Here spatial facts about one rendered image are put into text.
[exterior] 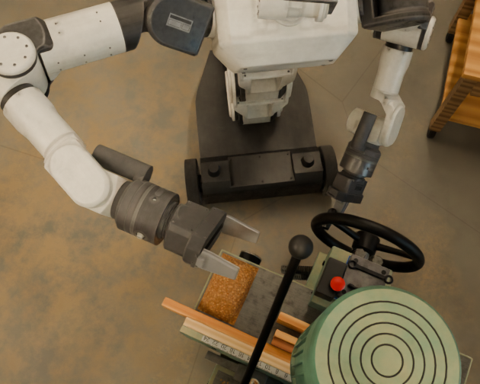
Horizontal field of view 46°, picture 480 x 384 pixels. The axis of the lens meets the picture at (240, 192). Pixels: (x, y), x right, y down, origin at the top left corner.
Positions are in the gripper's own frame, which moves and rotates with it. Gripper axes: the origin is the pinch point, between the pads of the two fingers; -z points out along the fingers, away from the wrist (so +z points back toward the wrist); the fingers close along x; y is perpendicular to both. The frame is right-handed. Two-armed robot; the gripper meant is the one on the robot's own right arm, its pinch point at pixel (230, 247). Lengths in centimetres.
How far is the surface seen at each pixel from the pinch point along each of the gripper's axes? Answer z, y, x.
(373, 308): -20.6, -11.5, -15.0
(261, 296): -6.0, 30.9, 28.5
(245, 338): -6.5, 34.5, 18.2
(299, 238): -9.5, -9.6, -4.6
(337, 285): -19.7, 17.2, 25.2
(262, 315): -7.8, 33.4, 25.6
